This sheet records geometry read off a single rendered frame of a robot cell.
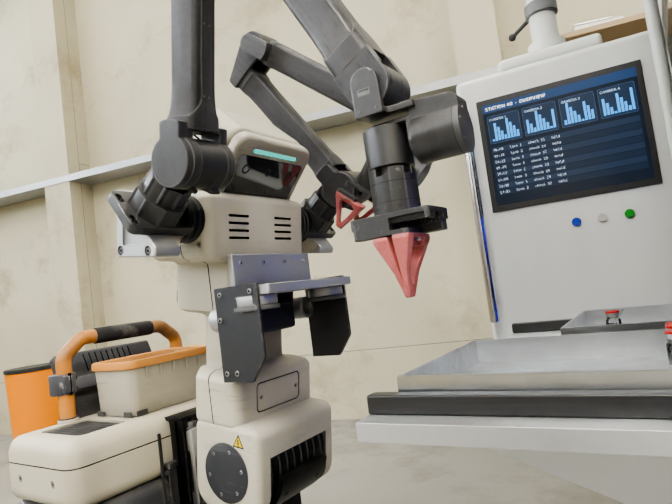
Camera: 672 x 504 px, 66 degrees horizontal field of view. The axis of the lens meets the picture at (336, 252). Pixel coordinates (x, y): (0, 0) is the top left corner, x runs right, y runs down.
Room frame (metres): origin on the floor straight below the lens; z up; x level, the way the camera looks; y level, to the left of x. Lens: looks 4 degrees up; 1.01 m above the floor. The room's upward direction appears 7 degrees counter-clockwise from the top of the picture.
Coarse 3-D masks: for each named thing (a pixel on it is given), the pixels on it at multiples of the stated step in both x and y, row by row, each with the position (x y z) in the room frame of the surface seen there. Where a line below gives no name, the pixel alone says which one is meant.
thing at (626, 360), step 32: (448, 352) 0.70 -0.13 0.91; (480, 352) 0.78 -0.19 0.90; (512, 352) 0.76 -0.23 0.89; (544, 352) 0.73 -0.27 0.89; (576, 352) 0.71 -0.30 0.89; (608, 352) 0.69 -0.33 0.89; (640, 352) 0.67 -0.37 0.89; (416, 384) 0.56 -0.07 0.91; (448, 384) 0.54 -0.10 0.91; (480, 384) 0.52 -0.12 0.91; (512, 384) 0.51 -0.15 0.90; (544, 384) 0.49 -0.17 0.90; (576, 384) 0.48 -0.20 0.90; (608, 384) 0.46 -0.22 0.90; (640, 384) 0.45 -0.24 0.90
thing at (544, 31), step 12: (528, 0) 1.41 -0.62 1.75; (540, 0) 1.37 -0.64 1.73; (552, 0) 1.38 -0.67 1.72; (528, 12) 1.40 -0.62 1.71; (540, 12) 1.38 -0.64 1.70; (552, 12) 1.38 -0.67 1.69; (540, 24) 1.39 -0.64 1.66; (552, 24) 1.38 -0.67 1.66; (540, 36) 1.39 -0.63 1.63; (552, 36) 1.37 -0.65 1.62; (528, 48) 1.42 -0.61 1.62; (540, 48) 1.38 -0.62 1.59
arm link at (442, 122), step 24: (360, 72) 0.59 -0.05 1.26; (360, 96) 0.59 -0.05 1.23; (432, 96) 0.57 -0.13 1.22; (456, 96) 0.56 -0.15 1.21; (360, 120) 0.60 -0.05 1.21; (384, 120) 0.62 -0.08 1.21; (432, 120) 0.56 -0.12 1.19; (456, 120) 0.55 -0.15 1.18; (432, 144) 0.57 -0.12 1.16; (456, 144) 0.56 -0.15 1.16
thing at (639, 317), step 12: (588, 312) 1.01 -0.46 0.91; (600, 312) 1.00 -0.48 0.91; (624, 312) 0.98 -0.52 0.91; (636, 312) 0.97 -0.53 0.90; (648, 312) 0.96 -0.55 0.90; (660, 312) 0.95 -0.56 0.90; (576, 324) 0.91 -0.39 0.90; (588, 324) 1.01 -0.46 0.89; (600, 324) 1.00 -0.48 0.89; (612, 324) 0.76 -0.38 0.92; (624, 324) 0.75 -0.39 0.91; (636, 324) 0.75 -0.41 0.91; (648, 324) 0.74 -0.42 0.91; (660, 324) 0.73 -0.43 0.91
